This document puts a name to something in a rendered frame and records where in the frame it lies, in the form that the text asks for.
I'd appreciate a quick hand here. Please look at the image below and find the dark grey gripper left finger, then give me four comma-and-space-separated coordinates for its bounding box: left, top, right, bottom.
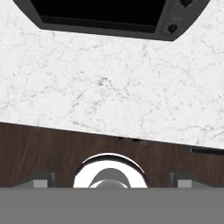
11, 170, 56, 189

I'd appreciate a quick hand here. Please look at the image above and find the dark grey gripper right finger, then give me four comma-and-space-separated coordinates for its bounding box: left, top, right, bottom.
169, 171, 215, 189

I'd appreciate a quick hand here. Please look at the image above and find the dark grey toaster oven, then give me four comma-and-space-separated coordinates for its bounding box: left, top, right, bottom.
12, 0, 212, 42

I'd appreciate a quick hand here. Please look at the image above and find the dark wood drawer front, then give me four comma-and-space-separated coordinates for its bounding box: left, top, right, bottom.
0, 122, 224, 189

